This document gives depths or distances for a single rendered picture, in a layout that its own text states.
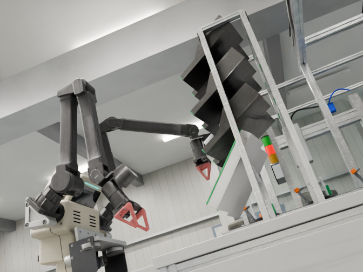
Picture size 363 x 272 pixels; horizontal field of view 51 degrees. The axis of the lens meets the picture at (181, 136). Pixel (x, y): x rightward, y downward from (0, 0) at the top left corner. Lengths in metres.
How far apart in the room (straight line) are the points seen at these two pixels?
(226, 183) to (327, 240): 0.44
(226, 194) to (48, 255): 0.74
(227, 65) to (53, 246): 0.96
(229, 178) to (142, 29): 3.09
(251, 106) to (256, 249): 0.54
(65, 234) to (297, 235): 0.92
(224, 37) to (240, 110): 0.33
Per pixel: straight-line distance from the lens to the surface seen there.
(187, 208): 9.32
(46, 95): 4.39
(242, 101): 1.36
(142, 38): 4.14
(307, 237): 0.98
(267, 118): 1.53
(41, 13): 4.85
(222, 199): 1.30
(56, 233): 1.57
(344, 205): 0.99
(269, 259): 0.99
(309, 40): 2.68
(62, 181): 1.42
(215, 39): 1.51
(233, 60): 1.44
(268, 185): 2.86
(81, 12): 4.87
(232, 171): 1.30
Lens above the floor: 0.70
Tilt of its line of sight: 24 degrees up
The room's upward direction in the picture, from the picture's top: 16 degrees counter-clockwise
